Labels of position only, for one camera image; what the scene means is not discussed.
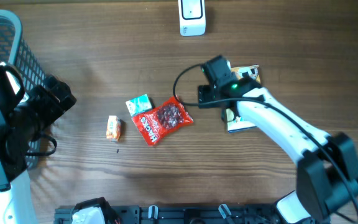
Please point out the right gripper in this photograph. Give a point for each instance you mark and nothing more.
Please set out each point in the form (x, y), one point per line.
(206, 96)

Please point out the white blue-edged packet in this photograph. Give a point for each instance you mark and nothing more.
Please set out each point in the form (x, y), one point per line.
(235, 123)

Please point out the red Hacks candy bag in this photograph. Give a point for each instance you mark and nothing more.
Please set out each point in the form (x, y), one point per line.
(155, 124)

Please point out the teal white small box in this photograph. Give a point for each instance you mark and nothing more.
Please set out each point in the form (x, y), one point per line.
(139, 105)

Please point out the orange white small box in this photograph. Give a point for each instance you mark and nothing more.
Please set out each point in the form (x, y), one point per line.
(113, 130)

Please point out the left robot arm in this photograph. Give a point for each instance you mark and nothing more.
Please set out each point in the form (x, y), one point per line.
(23, 121)

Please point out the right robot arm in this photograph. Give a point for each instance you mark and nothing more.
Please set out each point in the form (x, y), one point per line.
(326, 165)

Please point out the white barcode scanner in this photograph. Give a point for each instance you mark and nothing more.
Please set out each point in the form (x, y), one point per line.
(192, 17)

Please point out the grey plastic shopping basket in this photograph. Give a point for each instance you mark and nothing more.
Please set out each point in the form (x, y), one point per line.
(14, 50)

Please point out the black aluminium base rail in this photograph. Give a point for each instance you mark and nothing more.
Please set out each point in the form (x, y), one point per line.
(246, 214)

